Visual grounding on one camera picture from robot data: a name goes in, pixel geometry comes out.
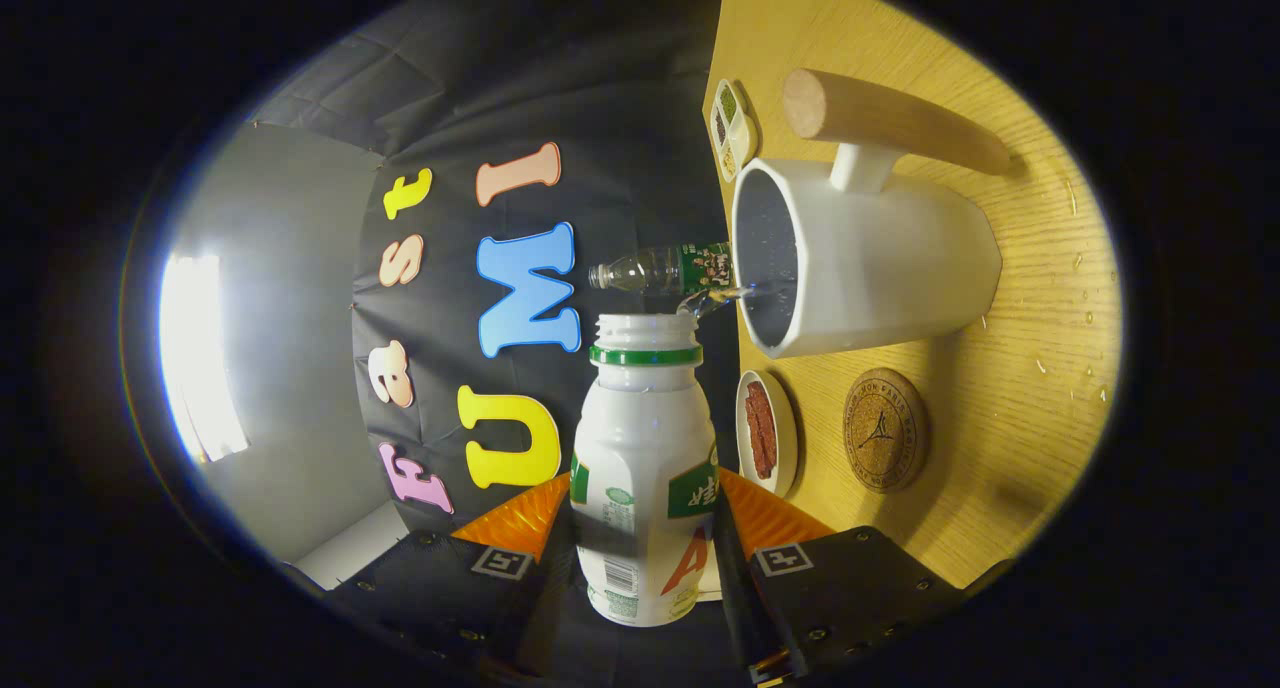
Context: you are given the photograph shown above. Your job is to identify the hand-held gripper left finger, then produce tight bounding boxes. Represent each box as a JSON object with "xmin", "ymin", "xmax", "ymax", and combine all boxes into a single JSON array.
[{"xmin": 325, "ymin": 471, "xmax": 576, "ymax": 684}]

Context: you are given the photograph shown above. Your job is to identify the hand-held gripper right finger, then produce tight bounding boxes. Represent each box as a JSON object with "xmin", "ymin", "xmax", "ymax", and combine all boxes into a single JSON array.
[{"xmin": 715, "ymin": 468, "xmax": 966, "ymax": 687}]

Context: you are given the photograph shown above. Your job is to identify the round cork coaster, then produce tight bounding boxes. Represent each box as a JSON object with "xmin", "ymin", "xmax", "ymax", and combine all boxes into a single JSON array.
[{"xmin": 842, "ymin": 368, "xmax": 930, "ymax": 494}]

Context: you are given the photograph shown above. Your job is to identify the white juice bottle green label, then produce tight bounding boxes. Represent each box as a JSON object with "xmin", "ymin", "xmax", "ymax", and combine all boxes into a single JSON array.
[{"xmin": 568, "ymin": 313, "xmax": 723, "ymax": 629}]

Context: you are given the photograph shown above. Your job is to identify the white cup wooden handle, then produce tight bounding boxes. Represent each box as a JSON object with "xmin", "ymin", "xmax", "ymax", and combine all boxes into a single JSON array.
[{"xmin": 730, "ymin": 67, "xmax": 1021, "ymax": 360}]

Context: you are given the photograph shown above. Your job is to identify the clear plastic water bottle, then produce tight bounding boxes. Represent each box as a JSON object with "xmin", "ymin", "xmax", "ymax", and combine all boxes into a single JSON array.
[{"xmin": 588, "ymin": 242, "xmax": 736, "ymax": 297}]

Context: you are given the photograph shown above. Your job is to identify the round white plate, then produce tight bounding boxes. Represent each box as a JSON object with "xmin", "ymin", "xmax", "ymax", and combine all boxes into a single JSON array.
[{"xmin": 735, "ymin": 370, "xmax": 800, "ymax": 499}]

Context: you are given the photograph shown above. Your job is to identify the red meat strips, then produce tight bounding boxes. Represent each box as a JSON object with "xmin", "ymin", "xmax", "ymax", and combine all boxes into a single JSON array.
[{"xmin": 745, "ymin": 381, "xmax": 779, "ymax": 481}]

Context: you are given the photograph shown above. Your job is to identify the wooden table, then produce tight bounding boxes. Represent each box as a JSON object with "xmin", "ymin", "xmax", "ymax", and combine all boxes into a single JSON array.
[{"xmin": 700, "ymin": 0, "xmax": 1123, "ymax": 591}]

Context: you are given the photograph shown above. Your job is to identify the white divided dish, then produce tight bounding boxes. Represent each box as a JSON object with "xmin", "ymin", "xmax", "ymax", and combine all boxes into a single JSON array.
[{"xmin": 708, "ymin": 79, "xmax": 761, "ymax": 184}]

